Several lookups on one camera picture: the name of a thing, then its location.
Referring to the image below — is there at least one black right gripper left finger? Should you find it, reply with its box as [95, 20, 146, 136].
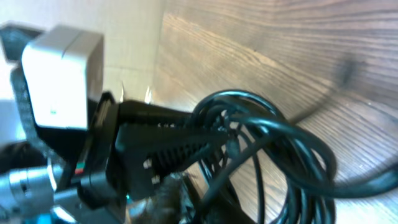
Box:
[130, 174, 184, 224]

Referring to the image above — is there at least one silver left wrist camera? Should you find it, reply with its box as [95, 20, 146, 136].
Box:
[22, 25, 104, 130]

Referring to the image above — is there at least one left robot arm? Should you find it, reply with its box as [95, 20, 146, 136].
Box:
[1, 91, 231, 223]

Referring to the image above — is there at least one black USB cable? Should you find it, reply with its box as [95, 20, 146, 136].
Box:
[186, 89, 398, 224]

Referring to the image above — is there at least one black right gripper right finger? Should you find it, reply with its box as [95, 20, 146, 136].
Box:
[186, 177, 255, 224]

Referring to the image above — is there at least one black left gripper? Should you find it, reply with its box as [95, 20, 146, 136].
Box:
[55, 92, 229, 223]

